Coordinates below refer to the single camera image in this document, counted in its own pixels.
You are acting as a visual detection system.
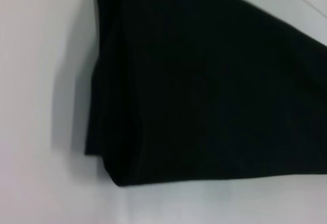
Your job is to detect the black shirt with white print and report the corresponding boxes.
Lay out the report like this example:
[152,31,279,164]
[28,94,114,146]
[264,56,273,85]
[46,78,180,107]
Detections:
[84,0,327,188]

